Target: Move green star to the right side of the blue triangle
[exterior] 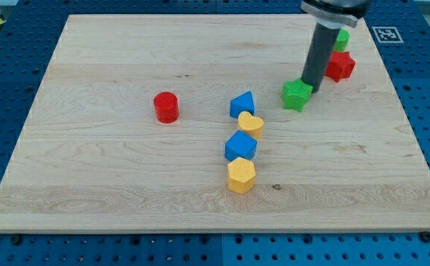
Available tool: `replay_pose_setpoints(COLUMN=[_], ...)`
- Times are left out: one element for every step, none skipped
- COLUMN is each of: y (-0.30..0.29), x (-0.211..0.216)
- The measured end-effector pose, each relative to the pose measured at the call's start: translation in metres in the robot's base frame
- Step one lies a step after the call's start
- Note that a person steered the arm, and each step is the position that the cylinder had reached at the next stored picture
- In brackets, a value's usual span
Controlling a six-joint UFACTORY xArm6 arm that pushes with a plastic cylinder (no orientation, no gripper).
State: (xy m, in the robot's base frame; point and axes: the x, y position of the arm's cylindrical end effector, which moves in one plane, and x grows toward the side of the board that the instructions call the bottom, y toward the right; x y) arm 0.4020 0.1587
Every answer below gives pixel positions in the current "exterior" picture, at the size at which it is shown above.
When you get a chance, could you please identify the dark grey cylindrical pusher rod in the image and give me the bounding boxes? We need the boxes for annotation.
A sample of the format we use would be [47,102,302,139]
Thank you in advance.
[301,23,340,93]

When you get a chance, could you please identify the green star block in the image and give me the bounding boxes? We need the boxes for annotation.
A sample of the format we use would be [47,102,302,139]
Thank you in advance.
[281,78,313,112]

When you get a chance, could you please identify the red star block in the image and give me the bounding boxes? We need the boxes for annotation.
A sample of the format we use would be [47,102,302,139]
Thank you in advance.
[325,51,356,83]

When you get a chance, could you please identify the blue triangle block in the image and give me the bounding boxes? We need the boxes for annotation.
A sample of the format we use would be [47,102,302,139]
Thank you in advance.
[229,91,256,119]

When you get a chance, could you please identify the green rounded block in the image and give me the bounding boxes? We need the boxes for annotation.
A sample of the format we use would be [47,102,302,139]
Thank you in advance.
[333,29,350,52]

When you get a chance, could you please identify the white fiducial marker tag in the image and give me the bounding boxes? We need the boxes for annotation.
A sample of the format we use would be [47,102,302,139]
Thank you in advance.
[372,26,403,44]

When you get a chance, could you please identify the yellow heart block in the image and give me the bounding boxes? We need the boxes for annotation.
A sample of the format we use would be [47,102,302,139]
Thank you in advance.
[238,111,265,140]

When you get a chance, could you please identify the blue cube block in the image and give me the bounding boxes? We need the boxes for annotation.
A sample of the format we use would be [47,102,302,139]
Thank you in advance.
[225,130,258,161]

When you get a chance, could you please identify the yellow hexagon block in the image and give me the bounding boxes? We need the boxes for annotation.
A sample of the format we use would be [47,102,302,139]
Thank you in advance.
[228,157,256,194]

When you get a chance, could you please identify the red cylinder block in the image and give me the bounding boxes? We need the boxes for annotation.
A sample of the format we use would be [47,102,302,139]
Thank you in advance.
[153,92,179,123]

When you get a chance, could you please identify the light wooden board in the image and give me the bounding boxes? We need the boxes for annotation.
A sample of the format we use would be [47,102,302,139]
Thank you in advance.
[0,14,430,234]

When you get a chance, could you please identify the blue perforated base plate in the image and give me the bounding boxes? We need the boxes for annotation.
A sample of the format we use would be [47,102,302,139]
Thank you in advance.
[0,0,430,265]

